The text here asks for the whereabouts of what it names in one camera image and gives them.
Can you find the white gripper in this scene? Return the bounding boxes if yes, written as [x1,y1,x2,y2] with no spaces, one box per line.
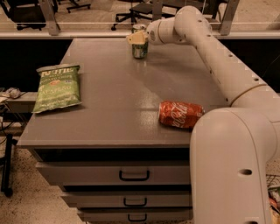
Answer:
[126,17,177,45]

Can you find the green soda can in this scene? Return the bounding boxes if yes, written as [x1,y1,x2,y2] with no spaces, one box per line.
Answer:
[131,24,148,59]

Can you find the green jalapeno chip bag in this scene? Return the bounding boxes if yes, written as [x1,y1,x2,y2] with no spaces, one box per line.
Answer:
[33,64,81,114]

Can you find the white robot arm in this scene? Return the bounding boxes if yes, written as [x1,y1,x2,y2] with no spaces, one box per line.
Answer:
[127,6,280,224]

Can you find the red crushed cola can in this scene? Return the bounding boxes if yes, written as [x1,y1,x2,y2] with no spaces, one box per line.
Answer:
[158,101,205,129]

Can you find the black office chair centre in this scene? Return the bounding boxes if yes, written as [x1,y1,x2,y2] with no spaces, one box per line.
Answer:
[111,0,182,31]

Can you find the black office chair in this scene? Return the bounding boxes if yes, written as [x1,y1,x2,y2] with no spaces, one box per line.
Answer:
[111,0,182,31]
[0,0,46,31]

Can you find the black office chair left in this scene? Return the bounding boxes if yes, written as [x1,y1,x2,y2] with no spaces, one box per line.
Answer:
[0,0,46,31]

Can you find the grey drawer cabinet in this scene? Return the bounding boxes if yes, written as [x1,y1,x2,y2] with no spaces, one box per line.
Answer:
[17,37,235,224]

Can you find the top grey drawer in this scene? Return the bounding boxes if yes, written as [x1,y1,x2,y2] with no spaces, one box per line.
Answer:
[36,161,191,186]

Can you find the grey drawer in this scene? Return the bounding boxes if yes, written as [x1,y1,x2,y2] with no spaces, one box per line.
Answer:
[61,191,192,208]
[36,161,191,186]
[77,207,193,222]

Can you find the crumpled wrapper on shelf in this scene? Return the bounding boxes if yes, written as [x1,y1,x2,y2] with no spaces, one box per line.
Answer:
[1,87,22,99]

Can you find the middle grey drawer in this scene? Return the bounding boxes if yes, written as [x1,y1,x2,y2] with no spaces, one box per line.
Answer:
[61,191,192,208]

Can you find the bottom grey drawer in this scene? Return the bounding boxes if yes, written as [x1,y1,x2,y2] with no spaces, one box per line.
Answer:
[77,207,193,222]

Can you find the black stand leg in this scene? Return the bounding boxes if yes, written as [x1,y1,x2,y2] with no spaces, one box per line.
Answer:
[0,134,13,198]

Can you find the snack bags in basket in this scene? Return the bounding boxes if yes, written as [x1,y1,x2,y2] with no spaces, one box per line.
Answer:
[268,188,280,224]

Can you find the wire basket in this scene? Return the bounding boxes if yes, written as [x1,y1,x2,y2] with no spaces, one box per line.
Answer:
[266,174,280,189]

